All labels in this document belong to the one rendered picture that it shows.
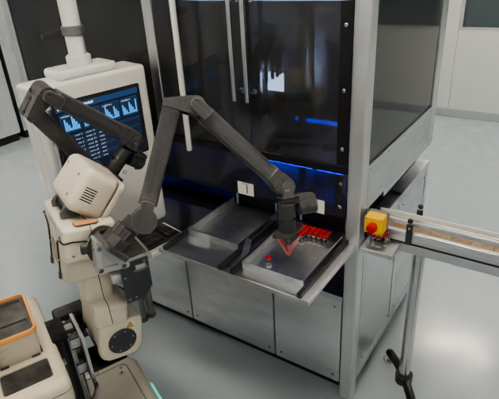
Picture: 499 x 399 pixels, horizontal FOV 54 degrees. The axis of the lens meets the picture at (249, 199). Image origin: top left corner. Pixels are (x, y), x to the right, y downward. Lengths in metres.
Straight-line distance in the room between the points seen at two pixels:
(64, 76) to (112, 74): 0.20
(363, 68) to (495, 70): 4.71
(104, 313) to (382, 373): 1.51
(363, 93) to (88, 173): 0.94
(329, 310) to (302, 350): 0.33
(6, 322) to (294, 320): 1.26
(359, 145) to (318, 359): 1.13
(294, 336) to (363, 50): 1.40
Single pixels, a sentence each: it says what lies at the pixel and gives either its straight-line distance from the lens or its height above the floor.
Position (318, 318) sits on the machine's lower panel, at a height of 0.44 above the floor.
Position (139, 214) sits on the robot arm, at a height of 1.28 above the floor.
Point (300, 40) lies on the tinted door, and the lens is 1.82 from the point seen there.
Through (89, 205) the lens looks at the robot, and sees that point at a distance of 1.59.
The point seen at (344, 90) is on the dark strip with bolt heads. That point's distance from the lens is 1.77.
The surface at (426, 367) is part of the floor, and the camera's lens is 2.79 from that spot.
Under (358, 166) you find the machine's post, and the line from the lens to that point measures 1.83.
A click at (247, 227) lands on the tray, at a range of 2.12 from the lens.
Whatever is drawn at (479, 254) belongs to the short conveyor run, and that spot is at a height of 0.92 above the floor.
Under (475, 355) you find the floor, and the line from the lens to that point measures 2.93.
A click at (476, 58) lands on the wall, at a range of 6.38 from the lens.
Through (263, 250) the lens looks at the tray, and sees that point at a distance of 1.96.
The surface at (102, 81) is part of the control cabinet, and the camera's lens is 2.10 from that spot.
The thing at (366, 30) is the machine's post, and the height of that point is 1.70.
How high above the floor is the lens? 1.95
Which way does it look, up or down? 27 degrees down
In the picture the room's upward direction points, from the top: 4 degrees counter-clockwise
